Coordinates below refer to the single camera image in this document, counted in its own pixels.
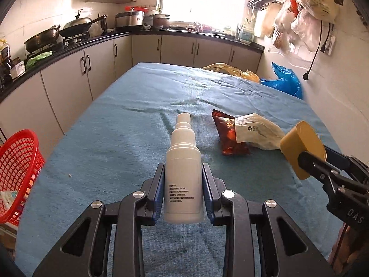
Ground steel wok with lid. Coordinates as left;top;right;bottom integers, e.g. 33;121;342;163
59;9;108;38

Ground steel cooking pot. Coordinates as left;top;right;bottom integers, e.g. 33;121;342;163
24;24;61;53

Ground yellow plastic bag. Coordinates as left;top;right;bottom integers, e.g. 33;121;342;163
200;63;260;83

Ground white spray bottle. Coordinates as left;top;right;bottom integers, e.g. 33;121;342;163
163;113;203;224

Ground black kitchen countertop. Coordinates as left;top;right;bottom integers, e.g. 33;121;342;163
0;27;264;101

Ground hanging plastic bags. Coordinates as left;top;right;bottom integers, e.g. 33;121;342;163
261;0;341;52

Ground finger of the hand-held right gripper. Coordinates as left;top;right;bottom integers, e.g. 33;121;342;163
298;150;351;205
324;146;369;180

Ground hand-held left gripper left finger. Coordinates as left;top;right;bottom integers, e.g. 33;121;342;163
32;163;167;277

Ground gas stove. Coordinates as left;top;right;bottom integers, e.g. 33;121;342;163
62;33;90;48

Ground red plastic basket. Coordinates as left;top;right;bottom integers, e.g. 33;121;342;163
0;129;46;226

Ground yellow plastic cup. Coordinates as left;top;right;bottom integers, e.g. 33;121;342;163
280;120;327;180

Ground green cloth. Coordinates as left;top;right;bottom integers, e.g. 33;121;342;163
25;50;53;69

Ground brown clay pot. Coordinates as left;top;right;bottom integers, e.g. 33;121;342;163
152;13;170;29

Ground white wall socket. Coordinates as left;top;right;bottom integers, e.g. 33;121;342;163
321;35;336;55

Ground white plastic pouch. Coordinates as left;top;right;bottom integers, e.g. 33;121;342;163
234;113;286;151

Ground person's right hand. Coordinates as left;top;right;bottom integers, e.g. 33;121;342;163
334;245;369;275

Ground black cable with plug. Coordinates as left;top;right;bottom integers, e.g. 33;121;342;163
303;20;332;81

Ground white crumpled packet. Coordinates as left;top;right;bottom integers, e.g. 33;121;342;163
0;190;22;211

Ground silver rice cooker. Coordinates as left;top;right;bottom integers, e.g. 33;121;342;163
115;7;145;29

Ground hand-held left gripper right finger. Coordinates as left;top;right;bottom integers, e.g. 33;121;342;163
202;163;336;277

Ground blue tablecloth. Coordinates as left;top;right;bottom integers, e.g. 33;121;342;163
14;62;346;277

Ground kitchen window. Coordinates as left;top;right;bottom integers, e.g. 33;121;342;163
157;0;260;31

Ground beige lower kitchen cabinets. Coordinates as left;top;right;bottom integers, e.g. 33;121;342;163
0;33;264;156

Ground red-brown snack packet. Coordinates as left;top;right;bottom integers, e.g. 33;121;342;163
212;109;251;157

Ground detergent bottle teal label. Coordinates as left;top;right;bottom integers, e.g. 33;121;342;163
239;17;254;42

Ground blue plastic bag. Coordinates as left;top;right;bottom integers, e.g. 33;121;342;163
260;62;303;99

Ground row of condiment bottles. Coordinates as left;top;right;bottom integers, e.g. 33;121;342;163
0;39;15;90

